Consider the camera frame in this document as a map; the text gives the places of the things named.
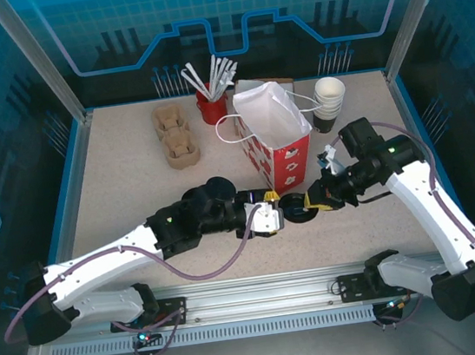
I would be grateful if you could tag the aluminium mounting rail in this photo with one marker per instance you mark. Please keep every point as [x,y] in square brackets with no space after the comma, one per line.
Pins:
[257,293]

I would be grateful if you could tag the white tissue paper sheet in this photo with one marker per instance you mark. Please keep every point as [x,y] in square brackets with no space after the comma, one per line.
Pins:
[247,85]

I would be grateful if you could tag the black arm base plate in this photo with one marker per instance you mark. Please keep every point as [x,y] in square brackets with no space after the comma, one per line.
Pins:
[174,310]
[353,289]

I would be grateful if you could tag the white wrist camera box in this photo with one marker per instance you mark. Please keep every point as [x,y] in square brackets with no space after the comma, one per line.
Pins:
[267,219]
[332,163]

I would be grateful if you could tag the black plastic cup lid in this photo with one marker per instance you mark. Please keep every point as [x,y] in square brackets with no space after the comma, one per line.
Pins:
[296,210]

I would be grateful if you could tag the white paper straw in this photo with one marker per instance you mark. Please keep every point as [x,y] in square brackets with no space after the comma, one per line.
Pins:
[224,70]
[212,75]
[196,77]
[230,75]
[192,82]
[218,72]

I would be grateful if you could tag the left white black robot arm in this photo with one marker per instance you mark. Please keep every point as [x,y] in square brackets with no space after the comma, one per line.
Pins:
[99,261]

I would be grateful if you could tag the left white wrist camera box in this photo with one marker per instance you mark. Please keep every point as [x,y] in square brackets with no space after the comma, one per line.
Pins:
[267,219]

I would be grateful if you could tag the stack of pulp cup carriers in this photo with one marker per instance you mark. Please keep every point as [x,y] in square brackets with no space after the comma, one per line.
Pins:
[185,160]

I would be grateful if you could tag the brown pulp cup carrier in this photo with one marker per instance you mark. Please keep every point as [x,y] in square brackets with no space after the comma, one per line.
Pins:
[171,120]

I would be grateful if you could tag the stack of black cup lids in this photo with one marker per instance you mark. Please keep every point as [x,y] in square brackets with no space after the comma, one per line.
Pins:
[189,194]

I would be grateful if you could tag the red white paper gift bag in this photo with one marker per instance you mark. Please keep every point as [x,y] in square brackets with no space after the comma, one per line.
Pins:
[288,166]

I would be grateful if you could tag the aluminium frame post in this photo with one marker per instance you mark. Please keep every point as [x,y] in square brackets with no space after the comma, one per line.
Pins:
[412,10]
[38,59]

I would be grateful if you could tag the red metal bucket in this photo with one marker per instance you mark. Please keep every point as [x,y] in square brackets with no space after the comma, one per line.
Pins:
[213,110]

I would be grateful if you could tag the blue table edge strip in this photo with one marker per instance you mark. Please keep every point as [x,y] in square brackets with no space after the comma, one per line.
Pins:
[65,209]
[415,128]

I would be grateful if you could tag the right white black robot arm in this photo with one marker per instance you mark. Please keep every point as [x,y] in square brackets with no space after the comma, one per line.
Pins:
[425,205]

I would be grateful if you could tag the small lit connector board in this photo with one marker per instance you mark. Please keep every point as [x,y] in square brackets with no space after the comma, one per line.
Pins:
[143,336]
[396,305]

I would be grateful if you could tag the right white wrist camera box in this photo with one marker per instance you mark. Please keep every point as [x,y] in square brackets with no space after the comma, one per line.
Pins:
[332,163]

